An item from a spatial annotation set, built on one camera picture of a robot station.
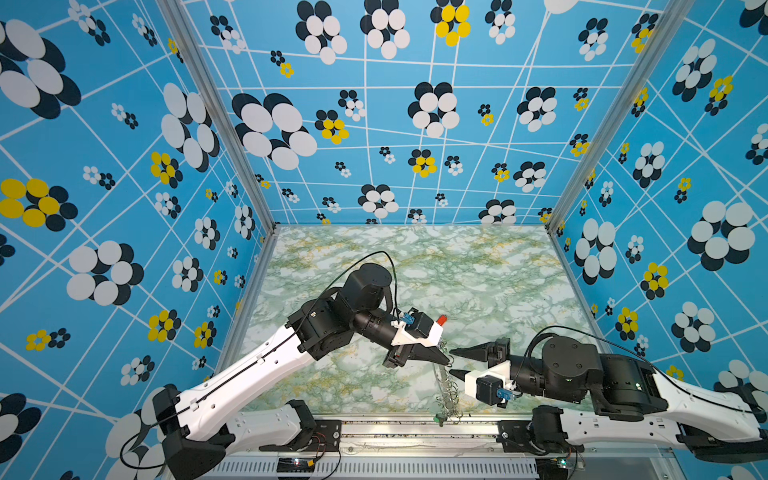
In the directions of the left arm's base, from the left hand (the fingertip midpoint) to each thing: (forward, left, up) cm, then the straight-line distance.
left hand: (447, 357), depth 52 cm
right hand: (+2, -2, -2) cm, 3 cm away
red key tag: (+25, -6, -34) cm, 43 cm away
